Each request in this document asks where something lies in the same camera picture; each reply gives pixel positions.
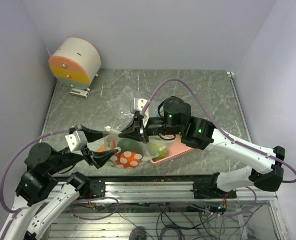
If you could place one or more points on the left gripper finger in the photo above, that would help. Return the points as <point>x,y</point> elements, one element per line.
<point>91,134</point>
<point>99,159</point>

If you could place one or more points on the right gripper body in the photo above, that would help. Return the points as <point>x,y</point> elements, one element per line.
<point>145,134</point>

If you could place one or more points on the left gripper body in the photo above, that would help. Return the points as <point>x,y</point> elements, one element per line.
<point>86,153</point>

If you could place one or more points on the orange mango fruit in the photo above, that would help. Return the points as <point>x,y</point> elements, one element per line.
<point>101,149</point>

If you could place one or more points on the dark green avocado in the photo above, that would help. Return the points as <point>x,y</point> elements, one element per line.
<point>129,145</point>

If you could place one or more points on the dotted clear zip bag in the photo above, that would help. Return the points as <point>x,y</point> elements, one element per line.
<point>111,140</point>

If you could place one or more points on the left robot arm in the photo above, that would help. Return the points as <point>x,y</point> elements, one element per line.
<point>49,154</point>

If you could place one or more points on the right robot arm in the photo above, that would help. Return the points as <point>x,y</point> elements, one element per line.
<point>262,170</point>

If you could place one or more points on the blue zipper clear bag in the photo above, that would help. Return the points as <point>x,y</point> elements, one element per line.
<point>120,103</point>

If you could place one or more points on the pale cabbage lower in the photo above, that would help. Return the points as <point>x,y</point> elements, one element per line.
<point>157,151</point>

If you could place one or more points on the pink plastic basket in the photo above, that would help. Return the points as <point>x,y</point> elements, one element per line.
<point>175,149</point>

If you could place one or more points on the round drawer cabinet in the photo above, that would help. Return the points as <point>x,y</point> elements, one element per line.
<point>75,63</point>

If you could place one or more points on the white corner clip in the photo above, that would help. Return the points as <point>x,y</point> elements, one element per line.
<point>230,74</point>

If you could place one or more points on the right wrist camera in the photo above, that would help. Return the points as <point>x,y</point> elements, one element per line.
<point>137,104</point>

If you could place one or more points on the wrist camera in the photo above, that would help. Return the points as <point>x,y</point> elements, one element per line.
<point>137,104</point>
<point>76,141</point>

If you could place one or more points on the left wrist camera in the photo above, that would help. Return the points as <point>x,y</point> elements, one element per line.
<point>76,141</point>

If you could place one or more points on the white bracket block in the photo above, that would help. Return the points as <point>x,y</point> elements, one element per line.
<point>79,93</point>

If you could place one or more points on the aluminium rail frame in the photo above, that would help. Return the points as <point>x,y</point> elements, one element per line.
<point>169,208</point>

